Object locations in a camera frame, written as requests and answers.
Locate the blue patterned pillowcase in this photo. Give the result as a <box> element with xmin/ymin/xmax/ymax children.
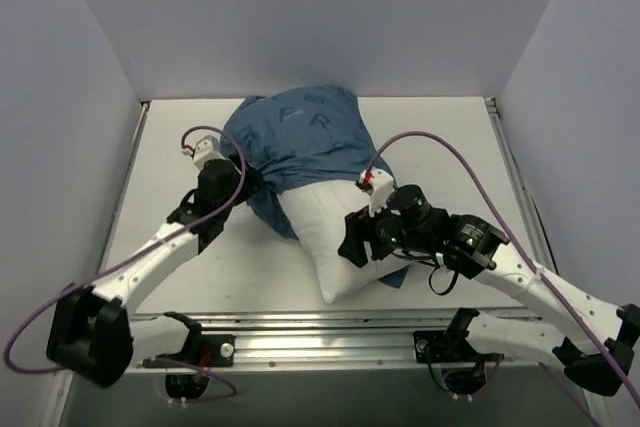
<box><xmin>220</xmin><ymin>85</ymin><xmax>409</xmax><ymax>291</ymax></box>

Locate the aluminium front rail frame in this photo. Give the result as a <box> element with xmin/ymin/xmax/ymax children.
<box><xmin>114</xmin><ymin>314</ymin><xmax>599</xmax><ymax>373</ymax></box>

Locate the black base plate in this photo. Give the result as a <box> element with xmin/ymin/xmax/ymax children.
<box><xmin>170</xmin><ymin>334</ymin><xmax>236</xmax><ymax>368</ymax></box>
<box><xmin>412</xmin><ymin>330</ymin><xmax>501</xmax><ymax>364</ymax></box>

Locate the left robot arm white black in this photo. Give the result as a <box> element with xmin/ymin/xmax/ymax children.
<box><xmin>46</xmin><ymin>155</ymin><xmax>265</xmax><ymax>387</ymax></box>

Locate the purple cable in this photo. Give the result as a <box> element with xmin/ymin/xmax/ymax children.
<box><xmin>3</xmin><ymin>125</ymin><xmax>249</xmax><ymax>373</ymax></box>
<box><xmin>362</xmin><ymin>131</ymin><xmax>640</xmax><ymax>427</ymax></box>

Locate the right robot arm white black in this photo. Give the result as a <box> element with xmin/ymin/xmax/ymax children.
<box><xmin>338</xmin><ymin>184</ymin><xmax>639</xmax><ymax>397</ymax></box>

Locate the aluminium rail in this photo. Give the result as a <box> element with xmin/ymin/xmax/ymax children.
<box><xmin>96</xmin><ymin>101</ymin><xmax>151</xmax><ymax>274</ymax></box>
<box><xmin>484</xmin><ymin>98</ymin><xmax>558</xmax><ymax>274</ymax></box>

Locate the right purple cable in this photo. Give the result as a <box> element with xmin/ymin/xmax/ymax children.
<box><xmin>362</xmin><ymin>131</ymin><xmax>640</xmax><ymax>427</ymax></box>

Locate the aluminium left side rail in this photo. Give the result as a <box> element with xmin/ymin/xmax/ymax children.
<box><xmin>96</xmin><ymin>101</ymin><xmax>151</xmax><ymax>274</ymax></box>

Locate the white pillow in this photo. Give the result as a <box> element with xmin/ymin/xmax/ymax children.
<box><xmin>278</xmin><ymin>180</ymin><xmax>409</xmax><ymax>304</ymax></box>

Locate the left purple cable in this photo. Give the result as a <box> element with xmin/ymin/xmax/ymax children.
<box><xmin>3</xmin><ymin>125</ymin><xmax>249</xmax><ymax>373</ymax></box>

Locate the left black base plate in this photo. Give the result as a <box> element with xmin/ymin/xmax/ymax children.
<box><xmin>170</xmin><ymin>334</ymin><xmax>236</xmax><ymax>368</ymax></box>

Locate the aluminium right side rail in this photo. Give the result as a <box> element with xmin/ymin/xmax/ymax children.
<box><xmin>484</xmin><ymin>98</ymin><xmax>558</xmax><ymax>274</ymax></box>

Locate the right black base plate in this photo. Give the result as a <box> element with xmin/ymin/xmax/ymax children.
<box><xmin>412</xmin><ymin>330</ymin><xmax>501</xmax><ymax>364</ymax></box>

